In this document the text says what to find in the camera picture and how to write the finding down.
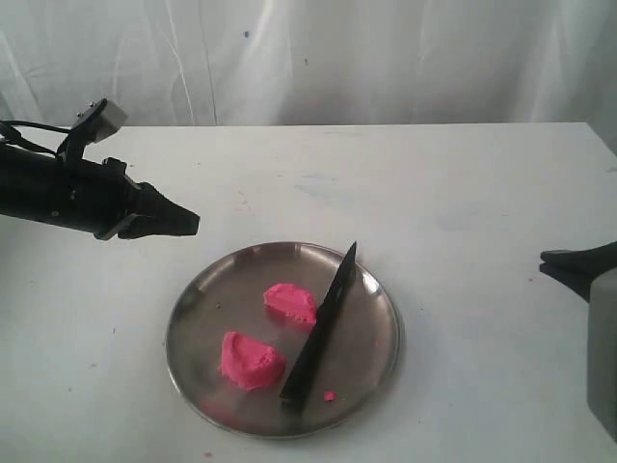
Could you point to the round stainless steel plate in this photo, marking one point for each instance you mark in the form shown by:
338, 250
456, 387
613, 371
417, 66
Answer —
282, 340

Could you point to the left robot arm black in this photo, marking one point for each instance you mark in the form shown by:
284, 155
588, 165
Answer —
22, 184

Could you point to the pink dough half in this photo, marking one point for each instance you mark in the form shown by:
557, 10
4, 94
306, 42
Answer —
289, 302

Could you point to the white backdrop curtain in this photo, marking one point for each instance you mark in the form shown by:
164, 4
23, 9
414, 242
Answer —
302, 62

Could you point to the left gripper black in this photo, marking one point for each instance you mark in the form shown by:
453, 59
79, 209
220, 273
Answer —
102, 200

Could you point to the small pink clay crumb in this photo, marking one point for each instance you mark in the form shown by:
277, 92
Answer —
329, 396

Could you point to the black knife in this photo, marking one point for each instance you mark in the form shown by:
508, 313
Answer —
296, 389

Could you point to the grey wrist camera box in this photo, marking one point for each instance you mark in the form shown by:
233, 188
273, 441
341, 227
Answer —
100, 121

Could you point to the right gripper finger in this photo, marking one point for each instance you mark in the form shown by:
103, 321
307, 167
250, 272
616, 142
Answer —
596, 260
576, 280

